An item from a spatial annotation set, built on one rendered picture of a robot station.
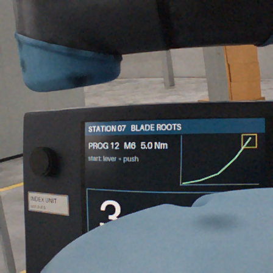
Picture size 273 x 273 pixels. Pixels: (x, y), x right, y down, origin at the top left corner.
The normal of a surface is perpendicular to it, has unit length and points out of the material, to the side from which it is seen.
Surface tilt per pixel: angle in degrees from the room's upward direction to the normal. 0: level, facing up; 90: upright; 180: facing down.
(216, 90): 90
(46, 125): 75
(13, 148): 90
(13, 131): 90
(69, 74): 93
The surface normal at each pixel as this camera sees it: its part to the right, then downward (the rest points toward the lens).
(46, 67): -0.31, 0.25
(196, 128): -0.44, -0.04
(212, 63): -0.73, 0.20
